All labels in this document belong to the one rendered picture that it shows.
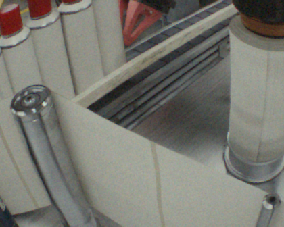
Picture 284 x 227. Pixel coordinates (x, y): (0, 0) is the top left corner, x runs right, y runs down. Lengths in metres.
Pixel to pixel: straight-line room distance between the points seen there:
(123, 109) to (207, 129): 0.15
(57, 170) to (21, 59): 0.20
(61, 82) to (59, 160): 0.23
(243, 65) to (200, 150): 0.17
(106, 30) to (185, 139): 0.19
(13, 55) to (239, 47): 0.27
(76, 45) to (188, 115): 0.18
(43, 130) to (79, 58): 0.26
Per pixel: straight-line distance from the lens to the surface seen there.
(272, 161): 0.43
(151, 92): 0.62
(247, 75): 0.36
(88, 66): 0.55
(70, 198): 0.35
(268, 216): 0.20
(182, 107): 0.55
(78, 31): 0.52
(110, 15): 0.55
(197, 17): 0.81
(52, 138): 0.30
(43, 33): 0.49
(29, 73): 0.49
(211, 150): 0.49
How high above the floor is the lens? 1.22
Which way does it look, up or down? 39 degrees down
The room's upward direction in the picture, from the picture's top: 8 degrees counter-clockwise
